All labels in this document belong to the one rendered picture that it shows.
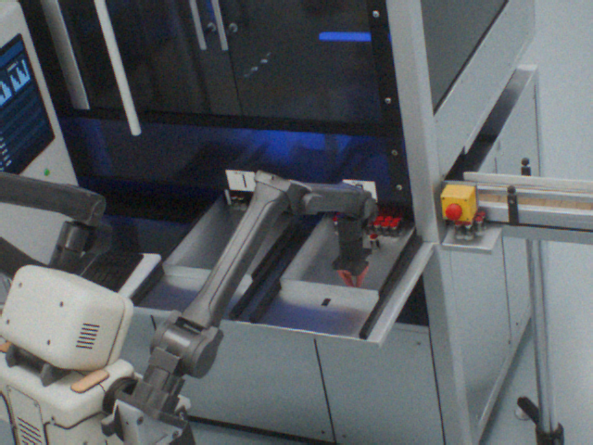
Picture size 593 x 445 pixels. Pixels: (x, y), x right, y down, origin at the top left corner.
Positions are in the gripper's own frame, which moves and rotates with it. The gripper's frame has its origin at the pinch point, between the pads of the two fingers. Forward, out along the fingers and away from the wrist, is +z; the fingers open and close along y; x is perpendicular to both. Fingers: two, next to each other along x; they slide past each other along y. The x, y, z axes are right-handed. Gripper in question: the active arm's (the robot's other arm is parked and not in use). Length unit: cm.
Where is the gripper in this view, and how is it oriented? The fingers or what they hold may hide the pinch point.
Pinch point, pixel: (354, 290)
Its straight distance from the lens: 275.3
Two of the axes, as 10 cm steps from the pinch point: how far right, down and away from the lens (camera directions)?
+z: 1.0, 9.0, 4.2
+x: -9.0, -1.0, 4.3
